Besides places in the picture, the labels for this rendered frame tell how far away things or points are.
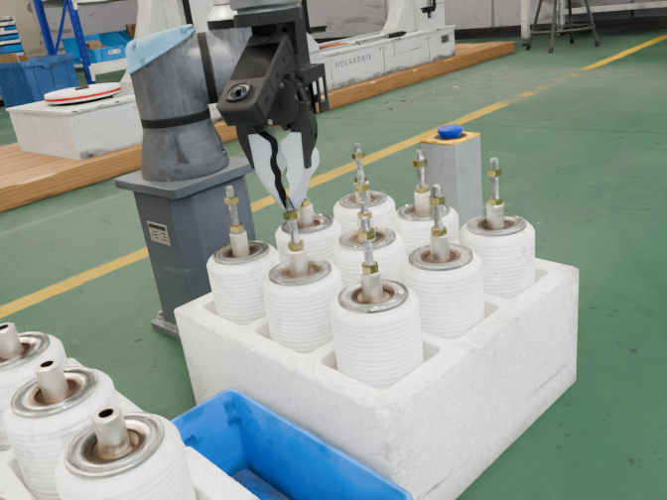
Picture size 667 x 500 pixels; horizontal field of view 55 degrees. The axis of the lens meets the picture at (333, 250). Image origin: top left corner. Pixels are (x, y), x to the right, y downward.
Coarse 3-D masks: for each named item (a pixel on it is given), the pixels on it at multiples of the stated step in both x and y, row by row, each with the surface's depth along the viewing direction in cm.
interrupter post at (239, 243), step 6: (234, 234) 82; (240, 234) 82; (246, 234) 83; (234, 240) 82; (240, 240) 82; (246, 240) 83; (234, 246) 83; (240, 246) 83; (246, 246) 83; (234, 252) 83; (240, 252) 83; (246, 252) 83
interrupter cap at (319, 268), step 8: (280, 264) 78; (288, 264) 78; (312, 264) 77; (320, 264) 77; (328, 264) 76; (272, 272) 76; (280, 272) 76; (288, 272) 76; (312, 272) 76; (320, 272) 74; (328, 272) 74; (272, 280) 74; (280, 280) 74; (288, 280) 73; (296, 280) 73; (304, 280) 73; (312, 280) 73; (320, 280) 73
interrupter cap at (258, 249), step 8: (248, 240) 87; (256, 240) 87; (224, 248) 86; (256, 248) 84; (264, 248) 84; (216, 256) 83; (224, 256) 83; (232, 256) 83; (248, 256) 82; (256, 256) 81; (224, 264) 81; (232, 264) 81
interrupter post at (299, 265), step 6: (288, 252) 74; (294, 252) 74; (300, 252) 74; (306, 252) 75; (294, 258) 74; (300, 258) 74; (306, 258) 75; (294, 264) 74; (300, 264) 74; (306, 264) 75; (294, 270) 75; (300, 270) 75; (306, 270) 75; (300, 276) 75
